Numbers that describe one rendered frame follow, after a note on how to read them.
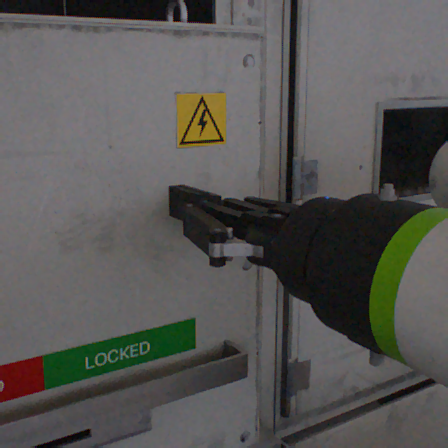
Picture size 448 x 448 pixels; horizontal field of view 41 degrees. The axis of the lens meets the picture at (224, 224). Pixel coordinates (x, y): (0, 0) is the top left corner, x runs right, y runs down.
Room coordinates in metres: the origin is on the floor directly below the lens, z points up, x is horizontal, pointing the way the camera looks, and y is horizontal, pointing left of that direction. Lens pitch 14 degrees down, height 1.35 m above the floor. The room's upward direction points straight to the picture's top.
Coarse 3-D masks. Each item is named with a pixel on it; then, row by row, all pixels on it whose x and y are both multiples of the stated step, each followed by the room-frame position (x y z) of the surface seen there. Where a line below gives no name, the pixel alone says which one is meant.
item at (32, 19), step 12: (60, 24) 0.52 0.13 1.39; (72, 24) 0.53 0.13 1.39; (84, 24) 0.53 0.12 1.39; (96, 24) 0.54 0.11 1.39; (108, 24) 0.54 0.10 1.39; (120, 24) 0.55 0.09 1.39; (132, 24) 0.56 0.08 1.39; (144, 24) 0.56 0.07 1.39; (156, 24) 0.57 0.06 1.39; (168, 24) 0.58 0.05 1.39; (180, 24) 0.58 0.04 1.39; (192, 24) 0.59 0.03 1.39; (204, 24) 0.60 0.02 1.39; (216, 24) 0.60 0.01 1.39; (264, 36) 0.63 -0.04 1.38; (264, 48) 0.63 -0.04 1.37; (264, 60) 0.64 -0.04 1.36; (264, 72) 0.64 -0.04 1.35; (84, 432) 0.54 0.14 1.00; (48, 444) 0.52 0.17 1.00
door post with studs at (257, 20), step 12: (216, 0) 0.78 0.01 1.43; (228, 0) 0.78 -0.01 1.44; (240, 0) 0.79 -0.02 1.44; (252, 0) 0.80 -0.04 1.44; (216, 12) 0.78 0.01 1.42; (228, 12) 0.78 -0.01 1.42; (240, 12) 0.79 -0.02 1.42; (252, 12) 0.80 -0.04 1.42; (228, 24) 0.78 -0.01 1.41; (240, 24) 0.79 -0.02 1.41; (252, 24) 0.80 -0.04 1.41
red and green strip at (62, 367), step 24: (120, 336) 0.54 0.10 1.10; (144, 336) 0.56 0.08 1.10; (168, 336) 0.57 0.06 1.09; (192, 336) 0.59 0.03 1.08; (24, 360) 0.49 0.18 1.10; (48, 360) 0.50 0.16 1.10; (72, 360) 0.52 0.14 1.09; (96, 360) 0.53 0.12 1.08; (120, 360) 0.54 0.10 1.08; (144, 360) 0.56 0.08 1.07; (0, 384) 0.48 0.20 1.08; (24, 384) 0.49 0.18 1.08; (48, 384) 0.50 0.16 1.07
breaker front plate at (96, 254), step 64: (0, 64) 0.49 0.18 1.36; (64, 64) 0.52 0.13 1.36; (128, 64) 0.55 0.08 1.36; (192, 64) 0.59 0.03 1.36; (256, 64) 0.63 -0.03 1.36; (0, 128) 0.49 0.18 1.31; (64, 128) 0.52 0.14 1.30; (128, 128) 0.55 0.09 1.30; (256, 128) 0.63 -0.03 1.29; (0, 192) 0.49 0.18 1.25; (64, 192) 0.52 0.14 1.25; (128, 192) 0.55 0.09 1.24; (256, 192) 0.63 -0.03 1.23; (0, 256) 0.49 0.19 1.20; (64, 256) 0.52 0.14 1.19; (128, 256) 0.55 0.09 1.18; (192, 256) 0.59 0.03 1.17; (0, 320) 0.48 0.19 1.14; (64, 320) 0.51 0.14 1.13; (128, 320) 0.55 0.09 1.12; (256, 320) 0.63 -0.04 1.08; (128, 384) 0.55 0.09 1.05; (256, 384) 0.63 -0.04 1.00
